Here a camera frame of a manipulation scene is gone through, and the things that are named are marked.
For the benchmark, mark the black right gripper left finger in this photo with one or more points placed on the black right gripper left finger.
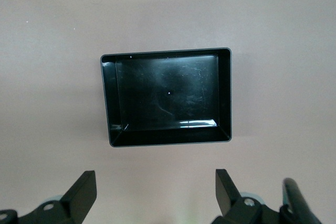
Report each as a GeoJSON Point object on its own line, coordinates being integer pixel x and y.
{"type": "Point", "coordinates": [78, 197]}

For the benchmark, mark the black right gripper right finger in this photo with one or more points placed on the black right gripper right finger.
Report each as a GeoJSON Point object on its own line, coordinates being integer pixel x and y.
{"type": "Point", "coordinates": [228, 200]}

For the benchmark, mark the black plastic box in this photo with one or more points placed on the black plastic box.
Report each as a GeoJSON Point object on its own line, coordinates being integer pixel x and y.
{"type": "Point", "coordinates": [168, 95]}

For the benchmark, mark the large table cover mat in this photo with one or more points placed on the large table cover mat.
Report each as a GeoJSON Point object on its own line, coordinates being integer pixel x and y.
{"type": "Point", "coordinates": [52, 77]}

